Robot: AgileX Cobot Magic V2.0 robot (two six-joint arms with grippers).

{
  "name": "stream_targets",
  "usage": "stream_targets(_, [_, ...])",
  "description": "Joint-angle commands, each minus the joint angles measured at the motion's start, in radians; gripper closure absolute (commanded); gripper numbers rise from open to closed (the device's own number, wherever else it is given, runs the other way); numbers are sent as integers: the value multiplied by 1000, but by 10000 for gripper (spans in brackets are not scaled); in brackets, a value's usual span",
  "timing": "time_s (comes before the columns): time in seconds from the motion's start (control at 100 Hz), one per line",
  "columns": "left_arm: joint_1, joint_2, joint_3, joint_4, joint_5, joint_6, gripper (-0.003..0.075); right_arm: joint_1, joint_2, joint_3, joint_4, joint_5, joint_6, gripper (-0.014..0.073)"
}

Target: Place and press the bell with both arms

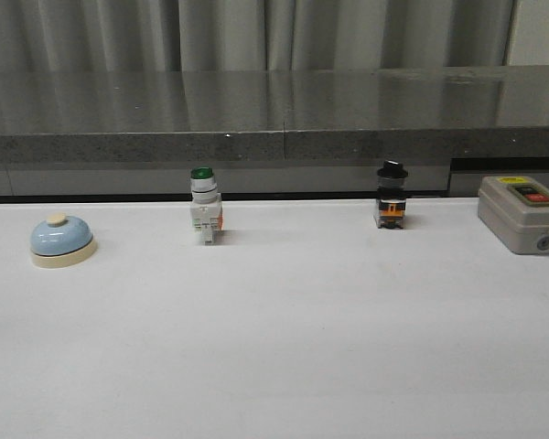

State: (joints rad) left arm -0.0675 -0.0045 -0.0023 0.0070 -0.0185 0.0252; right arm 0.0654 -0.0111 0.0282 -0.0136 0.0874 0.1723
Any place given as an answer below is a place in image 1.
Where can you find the black knob selector switch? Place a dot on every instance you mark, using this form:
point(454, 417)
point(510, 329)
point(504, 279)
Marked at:
point(391, 201)

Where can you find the blue dome service bell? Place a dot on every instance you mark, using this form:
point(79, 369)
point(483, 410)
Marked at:
point(60, 241)

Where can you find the green top pushbutton switch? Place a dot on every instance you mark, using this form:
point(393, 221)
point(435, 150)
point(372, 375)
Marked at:
point(206, 205)

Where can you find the grey push button switch box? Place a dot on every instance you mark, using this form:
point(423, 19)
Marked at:
point(516, 210)

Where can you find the grey stone counter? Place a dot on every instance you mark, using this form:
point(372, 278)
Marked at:
point(296, 134)

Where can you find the grey pleated curtain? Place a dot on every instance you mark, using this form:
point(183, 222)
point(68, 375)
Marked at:
point(251, 35)

